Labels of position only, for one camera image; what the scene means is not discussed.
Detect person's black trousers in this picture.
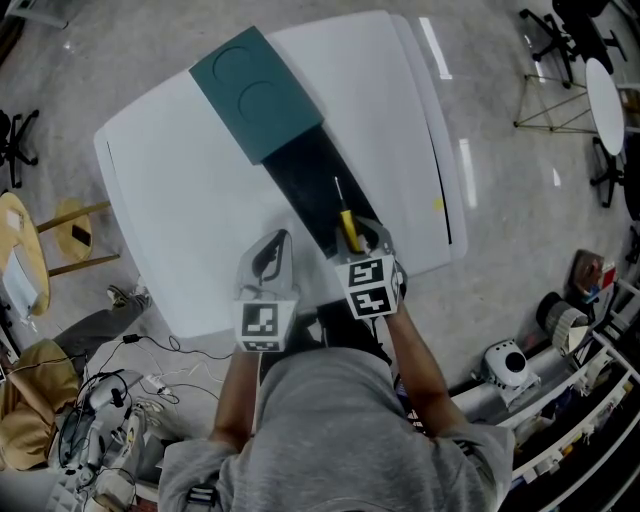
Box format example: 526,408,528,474
259,304,394,371

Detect yellow handled screwdriver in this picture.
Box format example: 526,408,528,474
332,175,365,255

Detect black office chair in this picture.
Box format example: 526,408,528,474
589,134,640,222
518,0,632,92
0,108,40,189

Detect round white table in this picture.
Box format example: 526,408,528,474
513,57,627,158

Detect white curved bench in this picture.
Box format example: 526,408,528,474
447,344,601,427

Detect round wooden table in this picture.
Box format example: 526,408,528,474
0,192,53,318

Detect knitted black and white basket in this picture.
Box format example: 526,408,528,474
535,292,592,352

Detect person's grey shirt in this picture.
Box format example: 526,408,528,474
158,347,516,512

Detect white panda shaped device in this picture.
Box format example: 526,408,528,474
482,338,532,389

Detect dark green tool box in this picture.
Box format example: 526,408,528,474
188,25,387,261

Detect white rectangular desk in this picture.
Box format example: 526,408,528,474
0,0,70,30

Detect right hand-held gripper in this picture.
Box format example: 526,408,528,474
332,214,409,321

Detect open bag with items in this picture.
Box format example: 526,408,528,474
569,248,617,304

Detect person's right forearm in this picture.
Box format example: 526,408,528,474
382,304,475,442

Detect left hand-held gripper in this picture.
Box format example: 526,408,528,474
231,228,303,354

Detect white metal shelving rack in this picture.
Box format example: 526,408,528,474
509,279,640,512

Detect black strap buckle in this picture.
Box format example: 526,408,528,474
186,484,219,507

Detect person's left forearm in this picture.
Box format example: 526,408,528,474
208,349,262,451

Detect wooden stool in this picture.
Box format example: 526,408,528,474
37,197,122,279

